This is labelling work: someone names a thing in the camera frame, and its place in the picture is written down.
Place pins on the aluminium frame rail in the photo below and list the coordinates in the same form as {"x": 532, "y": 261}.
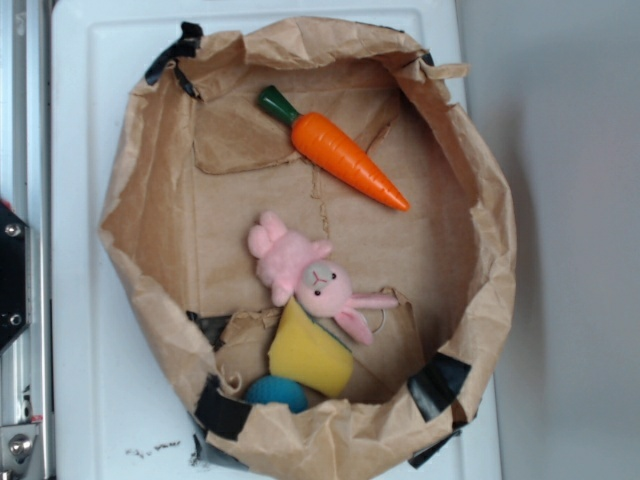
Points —
{"x": 27, "y": 417}

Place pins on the white plastic tray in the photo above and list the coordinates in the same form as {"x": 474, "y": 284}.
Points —
{"x": 116, "y": 416}

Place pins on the orange plastic toy carrot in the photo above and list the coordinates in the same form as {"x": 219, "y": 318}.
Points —
{"x": 328, "y": 147}

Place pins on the black metal bracket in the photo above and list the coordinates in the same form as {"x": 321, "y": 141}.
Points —
{"x": 14, "y": 276}

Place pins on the brown paper bag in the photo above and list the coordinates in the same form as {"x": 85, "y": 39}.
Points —
{"x": 200, "y": 160}

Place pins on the pink plush bunny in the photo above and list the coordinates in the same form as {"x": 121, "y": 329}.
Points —
{"x": 295, "y": 267}

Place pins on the yellow sponge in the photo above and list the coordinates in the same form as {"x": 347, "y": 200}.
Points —
{"x": 304, "y": 351}

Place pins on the blue ball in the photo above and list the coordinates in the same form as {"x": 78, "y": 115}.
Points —
{"x": 275, "y": 389}

